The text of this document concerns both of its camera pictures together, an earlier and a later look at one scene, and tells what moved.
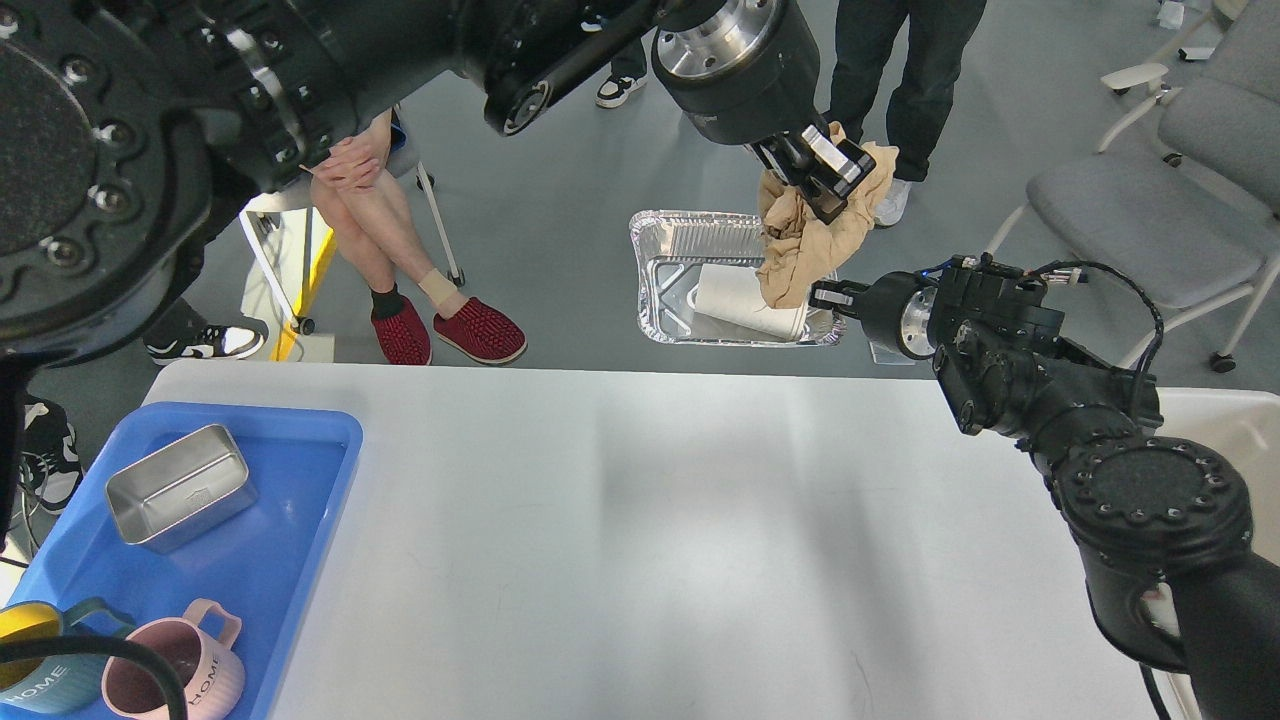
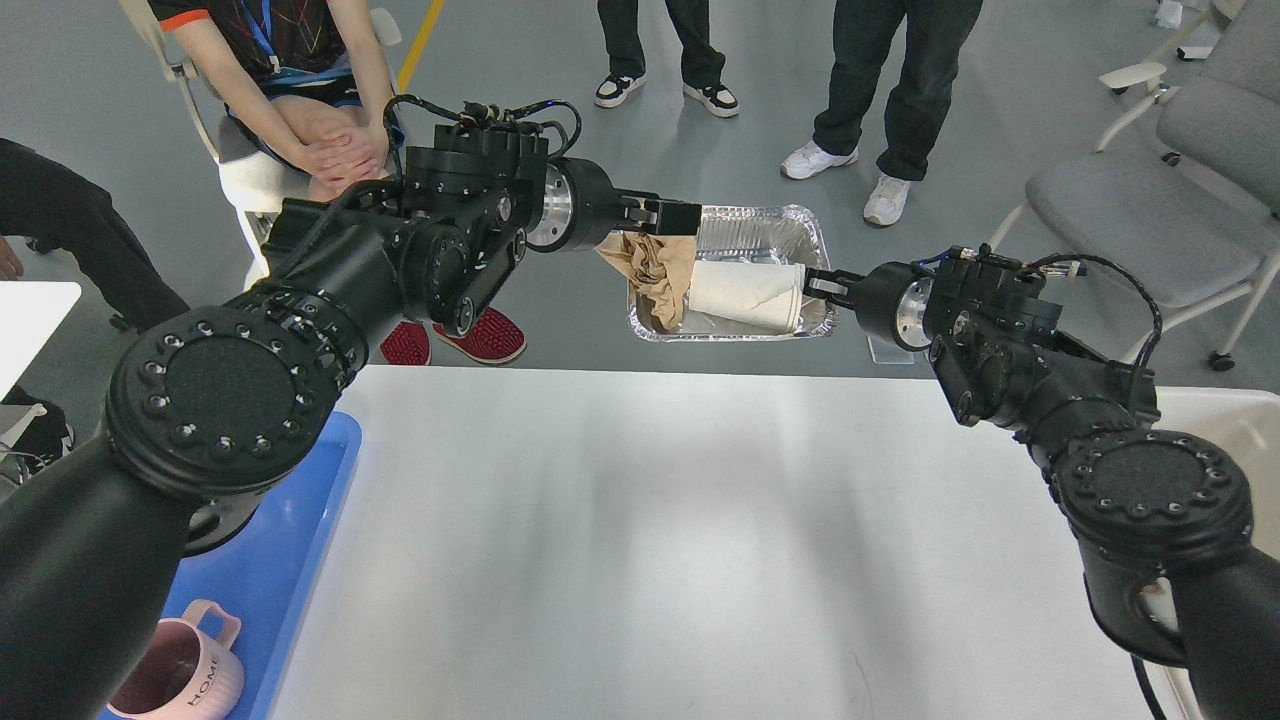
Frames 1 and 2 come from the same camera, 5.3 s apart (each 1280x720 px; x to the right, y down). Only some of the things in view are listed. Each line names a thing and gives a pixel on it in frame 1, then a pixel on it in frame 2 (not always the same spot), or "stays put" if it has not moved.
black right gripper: [897, 309] stays put
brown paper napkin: [798, 246] → [658, 265]
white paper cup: [736, 293] stays put
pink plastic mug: [200, 648] stays put
